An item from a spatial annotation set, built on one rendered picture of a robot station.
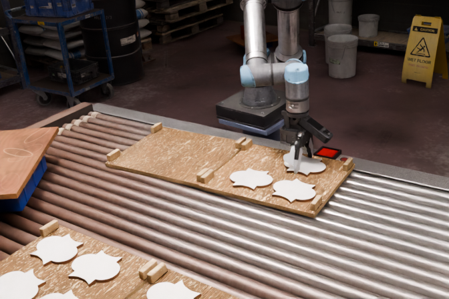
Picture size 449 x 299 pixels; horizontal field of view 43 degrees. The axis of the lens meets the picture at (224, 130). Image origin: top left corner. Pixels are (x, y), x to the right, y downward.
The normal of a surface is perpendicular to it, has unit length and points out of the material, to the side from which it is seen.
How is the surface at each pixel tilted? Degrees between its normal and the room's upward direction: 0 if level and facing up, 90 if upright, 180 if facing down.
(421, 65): 78
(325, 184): 0
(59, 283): 0
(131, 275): 0
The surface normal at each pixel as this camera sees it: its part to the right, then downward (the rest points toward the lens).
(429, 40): -0.69, 0.07
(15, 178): -0.07, -0.91
